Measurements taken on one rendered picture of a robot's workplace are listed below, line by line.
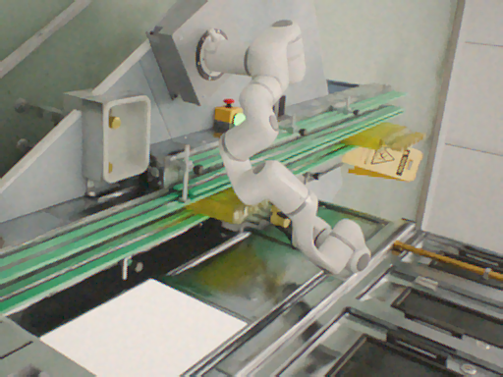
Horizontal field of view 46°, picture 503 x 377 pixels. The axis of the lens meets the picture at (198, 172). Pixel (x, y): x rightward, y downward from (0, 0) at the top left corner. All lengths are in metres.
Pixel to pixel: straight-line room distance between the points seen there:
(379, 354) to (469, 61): 6.13
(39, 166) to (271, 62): 0.64
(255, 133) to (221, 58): 0.42
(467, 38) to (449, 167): 1.51
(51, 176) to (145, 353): 0.54
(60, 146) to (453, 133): 6.39
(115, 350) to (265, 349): 0.34
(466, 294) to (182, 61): 1.05
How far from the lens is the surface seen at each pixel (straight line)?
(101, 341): 1.39
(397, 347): 1.57
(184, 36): 1.71
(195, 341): 1.39
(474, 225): 7.81
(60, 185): 1.62
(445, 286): 1.89
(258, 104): 1.39
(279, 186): 1.37
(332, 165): 2.74
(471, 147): 7.57
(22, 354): 0.77
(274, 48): 1.49
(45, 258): 1.38
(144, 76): 1.76
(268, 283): 1.65
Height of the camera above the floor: 1.93
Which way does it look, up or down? 35 degrees down
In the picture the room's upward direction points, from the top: 107 degrees clockwise
